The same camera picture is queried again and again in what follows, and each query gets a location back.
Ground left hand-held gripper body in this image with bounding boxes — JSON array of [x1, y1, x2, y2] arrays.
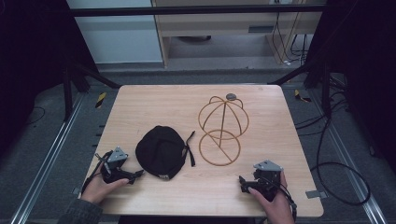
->
[[95, 146, 137, 185]]

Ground wire hat stand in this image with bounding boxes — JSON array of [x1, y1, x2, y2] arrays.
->
[[198, 92, 250, 167]]

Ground person's left hand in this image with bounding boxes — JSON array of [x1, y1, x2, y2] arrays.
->
[[80, 165, 130, 205]]

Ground black floor cable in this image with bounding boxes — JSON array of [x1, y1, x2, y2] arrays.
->
[[309, 118, 372, 207]]

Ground wooden desk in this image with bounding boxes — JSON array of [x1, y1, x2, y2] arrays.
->
[[81, 84, 325, 218]]

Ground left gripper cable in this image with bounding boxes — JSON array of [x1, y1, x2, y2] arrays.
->
[[81, 150, 114, 194]]

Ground hanging black cables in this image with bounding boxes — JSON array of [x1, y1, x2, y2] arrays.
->
[[271, 11, 311, 65]]

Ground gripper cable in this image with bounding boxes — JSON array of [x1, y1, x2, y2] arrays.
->
[[81, 150, 114, 194], [261, 175, 298, 222]]

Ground aluminium floor rail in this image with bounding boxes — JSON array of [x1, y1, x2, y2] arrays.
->
[[306, 88, 389, 224], [8, 92, 87, 224]]

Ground white cabinet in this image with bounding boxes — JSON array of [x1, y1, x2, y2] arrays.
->
[[66, 0, 164, 64]]

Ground black metal frame bar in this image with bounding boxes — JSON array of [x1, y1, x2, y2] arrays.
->
[[70, 5, 327, 18]]

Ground person's right hand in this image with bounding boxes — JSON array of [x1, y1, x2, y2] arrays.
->
[[247, 172, 296, 224]]

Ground black stand leg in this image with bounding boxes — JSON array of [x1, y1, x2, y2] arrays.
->
[[268, 62, 332, 117], [62, 60, 121, 122]]

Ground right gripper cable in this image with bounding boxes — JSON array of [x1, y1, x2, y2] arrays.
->
[[261, 175, 298, 222]]

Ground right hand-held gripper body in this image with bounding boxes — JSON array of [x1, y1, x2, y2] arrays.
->
[[242, 160, 284, 203]]

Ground yellow black floor tape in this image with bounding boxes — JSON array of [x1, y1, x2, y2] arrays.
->
[[294, 89, 312, 104], [94, 91, 107, 109]]

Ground black cap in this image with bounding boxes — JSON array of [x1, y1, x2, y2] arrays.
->
[[134, 125, 196, 181]]

